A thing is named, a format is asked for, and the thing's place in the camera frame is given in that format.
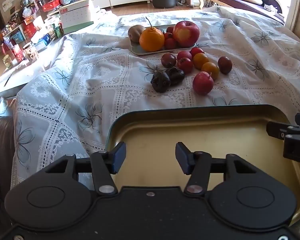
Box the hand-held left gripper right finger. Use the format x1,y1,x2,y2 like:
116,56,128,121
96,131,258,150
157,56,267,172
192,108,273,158
175,142,262,197

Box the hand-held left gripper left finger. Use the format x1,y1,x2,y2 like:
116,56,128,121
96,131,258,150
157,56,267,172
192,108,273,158
39,142,127,196

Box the yellow metal tray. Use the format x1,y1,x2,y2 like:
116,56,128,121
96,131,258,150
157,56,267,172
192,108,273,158
106,104,300,230

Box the red plum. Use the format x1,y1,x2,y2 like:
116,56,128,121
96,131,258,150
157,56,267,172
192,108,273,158
192,72,214,96

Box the dark wrinkled dried fruit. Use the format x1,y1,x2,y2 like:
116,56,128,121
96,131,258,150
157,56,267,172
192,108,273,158
151,71,171,93
165,67,185,86

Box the dark purple plum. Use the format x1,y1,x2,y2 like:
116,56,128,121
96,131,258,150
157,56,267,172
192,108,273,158
161,53,177,68
218,56,233,75

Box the small orange fruit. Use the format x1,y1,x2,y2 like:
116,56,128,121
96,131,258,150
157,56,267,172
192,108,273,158
193,53,209,70
201,62,220,80

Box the white floral lace tablecloth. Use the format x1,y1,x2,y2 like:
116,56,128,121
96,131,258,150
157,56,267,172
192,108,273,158
11,5,300,188

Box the pale green rectangular plate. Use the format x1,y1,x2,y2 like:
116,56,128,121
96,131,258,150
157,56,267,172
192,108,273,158
129,24,197,56

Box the brown leather chair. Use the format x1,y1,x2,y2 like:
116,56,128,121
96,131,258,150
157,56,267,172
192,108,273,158
0,116,15,233

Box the orange with stem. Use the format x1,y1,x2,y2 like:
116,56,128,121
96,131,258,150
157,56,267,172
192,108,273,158
139,17,165,52

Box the large red apple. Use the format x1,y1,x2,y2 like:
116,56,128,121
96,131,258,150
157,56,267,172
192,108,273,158
172,21,200,48

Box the brown kiwi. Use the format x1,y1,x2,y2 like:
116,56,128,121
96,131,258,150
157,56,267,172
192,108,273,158
128,25,147,43

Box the dark pen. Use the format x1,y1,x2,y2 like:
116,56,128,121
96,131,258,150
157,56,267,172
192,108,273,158
4,71,15,87

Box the white calendar box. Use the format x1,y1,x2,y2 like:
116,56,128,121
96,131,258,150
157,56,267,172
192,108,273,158
59,0,94,30

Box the red gift box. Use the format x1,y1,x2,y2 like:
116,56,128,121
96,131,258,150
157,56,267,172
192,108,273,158
42,0,62,11

